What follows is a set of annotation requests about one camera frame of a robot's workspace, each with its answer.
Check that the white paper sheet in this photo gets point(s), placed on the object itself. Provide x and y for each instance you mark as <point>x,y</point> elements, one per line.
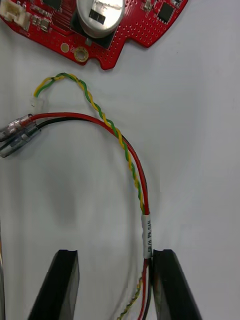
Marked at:
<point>200,150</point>

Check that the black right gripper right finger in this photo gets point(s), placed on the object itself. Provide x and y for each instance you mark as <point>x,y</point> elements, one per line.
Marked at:
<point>172,287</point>

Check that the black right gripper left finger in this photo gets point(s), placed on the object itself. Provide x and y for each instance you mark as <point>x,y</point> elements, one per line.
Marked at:
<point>62,287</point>

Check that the round red circuit board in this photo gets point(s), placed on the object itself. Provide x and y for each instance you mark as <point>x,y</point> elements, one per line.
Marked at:
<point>130,32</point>

